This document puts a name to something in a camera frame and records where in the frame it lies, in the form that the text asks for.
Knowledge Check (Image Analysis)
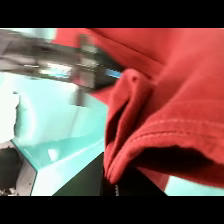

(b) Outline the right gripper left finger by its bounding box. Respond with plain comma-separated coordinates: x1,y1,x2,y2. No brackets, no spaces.
54,151,106,197

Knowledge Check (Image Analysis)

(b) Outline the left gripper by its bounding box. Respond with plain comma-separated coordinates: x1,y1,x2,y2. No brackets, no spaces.
74,49,124,92

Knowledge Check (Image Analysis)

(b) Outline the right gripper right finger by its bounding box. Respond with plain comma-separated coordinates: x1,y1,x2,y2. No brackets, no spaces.
103,165,168,197

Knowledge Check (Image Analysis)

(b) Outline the red T-shirt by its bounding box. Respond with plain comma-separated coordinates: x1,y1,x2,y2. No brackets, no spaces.
52,28,224,192

